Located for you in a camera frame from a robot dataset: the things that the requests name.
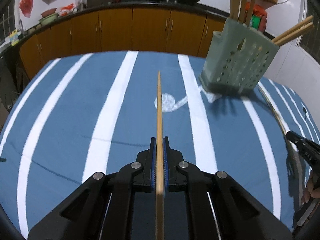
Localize person right hand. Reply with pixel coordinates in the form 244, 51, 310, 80
301, 172, 320, 204

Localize blue white striped tablecloth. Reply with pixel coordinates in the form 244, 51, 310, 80
1, 51, 319, 236

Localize right window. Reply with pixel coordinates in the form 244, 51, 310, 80
296, 0, 319, 64

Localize window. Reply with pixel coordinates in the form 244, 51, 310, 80
296, 0, 319, 64
0, 0, 16, 44

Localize green perforated utensil holder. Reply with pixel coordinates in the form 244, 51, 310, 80
199, 18, 279, 96

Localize lower wooden cabinets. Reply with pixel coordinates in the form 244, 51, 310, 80
20, 7, 226, 79

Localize yellow detergent bottle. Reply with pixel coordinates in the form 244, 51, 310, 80
9, 29, 19, 46

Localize stacked bowls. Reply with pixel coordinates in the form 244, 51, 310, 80
39, 8, 59, 26

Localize black countertop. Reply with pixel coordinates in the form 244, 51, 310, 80
1, 0, 229, 58

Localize left window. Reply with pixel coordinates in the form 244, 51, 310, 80
0, 0, 16, 44

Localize red plastic bag on wall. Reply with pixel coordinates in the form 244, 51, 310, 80
19, 0, 33, 18

